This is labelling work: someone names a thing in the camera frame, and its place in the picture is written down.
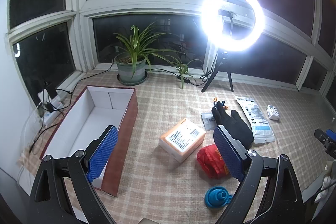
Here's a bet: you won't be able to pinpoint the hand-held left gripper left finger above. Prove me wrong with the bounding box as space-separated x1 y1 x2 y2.
28 125 119 224

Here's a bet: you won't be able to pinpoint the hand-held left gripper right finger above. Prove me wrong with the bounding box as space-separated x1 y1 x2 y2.
213 125 306 224

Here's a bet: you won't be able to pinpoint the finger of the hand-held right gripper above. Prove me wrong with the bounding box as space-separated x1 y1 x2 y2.
314 128 336 141

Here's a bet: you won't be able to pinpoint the orange earplugs with blue cord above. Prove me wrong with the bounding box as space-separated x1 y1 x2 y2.
213 97 229 110

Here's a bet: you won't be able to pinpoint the small white packet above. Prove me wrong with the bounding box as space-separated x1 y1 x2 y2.
266 105 280 121

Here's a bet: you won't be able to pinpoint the person's right hand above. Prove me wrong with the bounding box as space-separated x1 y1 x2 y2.
315 161 336 205

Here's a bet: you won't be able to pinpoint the red cloth bag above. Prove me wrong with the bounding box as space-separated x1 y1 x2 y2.
197 143 233 180

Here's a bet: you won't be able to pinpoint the black glove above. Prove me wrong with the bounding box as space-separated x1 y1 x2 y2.
211 106 255 148

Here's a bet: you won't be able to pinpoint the red-brown cardboard box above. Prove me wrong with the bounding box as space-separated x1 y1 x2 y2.
39 85 139 198

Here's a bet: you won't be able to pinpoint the small grey packet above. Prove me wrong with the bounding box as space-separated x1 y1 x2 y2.
201 112 217 131

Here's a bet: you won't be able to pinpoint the long white mask package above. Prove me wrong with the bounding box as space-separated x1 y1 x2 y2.
234 95 275 144

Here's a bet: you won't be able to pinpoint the blue collapsible funnel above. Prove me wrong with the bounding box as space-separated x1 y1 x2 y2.
205 186 233 207

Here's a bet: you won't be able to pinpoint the orange tissue packet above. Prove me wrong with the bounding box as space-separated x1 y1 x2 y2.
159 118 207 163

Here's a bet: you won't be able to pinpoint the white power strip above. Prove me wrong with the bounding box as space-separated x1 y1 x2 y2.
42 109 65 127
37 91 67 110

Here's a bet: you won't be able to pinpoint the black tripod stand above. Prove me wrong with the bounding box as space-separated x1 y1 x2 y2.
201 50 235 93

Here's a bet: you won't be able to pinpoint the plaid blanket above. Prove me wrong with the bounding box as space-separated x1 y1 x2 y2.
18 69 336 224

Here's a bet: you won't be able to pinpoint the grey-green pot saucer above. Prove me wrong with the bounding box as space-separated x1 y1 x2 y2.
117 72 150 86

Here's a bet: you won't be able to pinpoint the black charger plug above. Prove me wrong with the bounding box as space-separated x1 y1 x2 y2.
43 82 57 99

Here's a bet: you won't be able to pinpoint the grey-green plant pot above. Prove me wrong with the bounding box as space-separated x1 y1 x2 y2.
114 53 147 83

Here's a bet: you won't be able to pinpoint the large spider plant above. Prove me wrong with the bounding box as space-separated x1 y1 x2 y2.
112 22 184 80

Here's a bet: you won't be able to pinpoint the black power cable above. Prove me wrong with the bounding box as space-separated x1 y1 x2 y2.
56 63 116 95

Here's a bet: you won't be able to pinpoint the white power cable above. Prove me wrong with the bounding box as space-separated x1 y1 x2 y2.
18 106 46 188

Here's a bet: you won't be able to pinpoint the black ring light cable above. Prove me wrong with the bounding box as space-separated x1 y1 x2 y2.
150 66 214 87

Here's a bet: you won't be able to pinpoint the white ring light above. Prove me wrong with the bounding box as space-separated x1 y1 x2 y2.
201 0 264 52

